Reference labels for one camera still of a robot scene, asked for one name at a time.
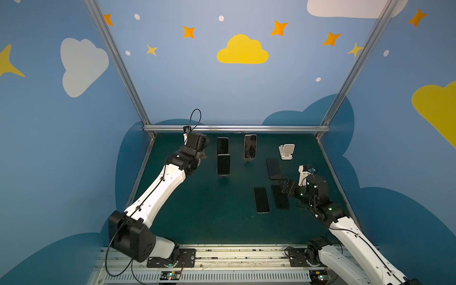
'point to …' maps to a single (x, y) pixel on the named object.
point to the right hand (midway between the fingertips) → (288, 179)
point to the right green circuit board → (319, 276)
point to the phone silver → (250, 146)
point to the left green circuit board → (170, 275)
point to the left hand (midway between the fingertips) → (197, 147)
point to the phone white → (274, 168)
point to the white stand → (286, 150)
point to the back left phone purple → (222, 145)
